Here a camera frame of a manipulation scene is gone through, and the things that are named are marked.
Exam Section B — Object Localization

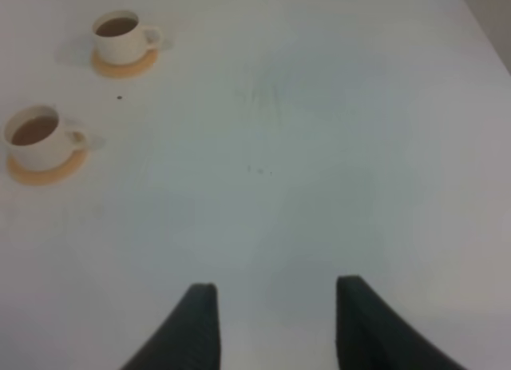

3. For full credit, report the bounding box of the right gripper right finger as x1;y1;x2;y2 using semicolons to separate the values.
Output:
335;276;463;370

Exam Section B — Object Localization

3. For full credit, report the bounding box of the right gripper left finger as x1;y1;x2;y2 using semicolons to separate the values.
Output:
123;284;220;370

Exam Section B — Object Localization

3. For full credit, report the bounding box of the near orange round coaster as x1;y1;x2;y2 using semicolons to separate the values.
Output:
6;150;89;186

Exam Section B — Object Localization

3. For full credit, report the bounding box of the orange round coaster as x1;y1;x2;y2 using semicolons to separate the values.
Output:
6;150;89;186
90;50;159;79

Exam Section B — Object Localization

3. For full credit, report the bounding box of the near white teacup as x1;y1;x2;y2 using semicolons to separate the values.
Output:
1;105;89;172

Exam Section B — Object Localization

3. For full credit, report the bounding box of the white teacup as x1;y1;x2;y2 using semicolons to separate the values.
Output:
1;105;89;172
93;10;164;66

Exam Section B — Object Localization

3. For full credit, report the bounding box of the far orange round coaster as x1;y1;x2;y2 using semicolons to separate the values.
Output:
90;50;159;79

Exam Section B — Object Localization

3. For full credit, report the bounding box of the far white teacup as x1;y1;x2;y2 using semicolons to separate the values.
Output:
93;10;164;66

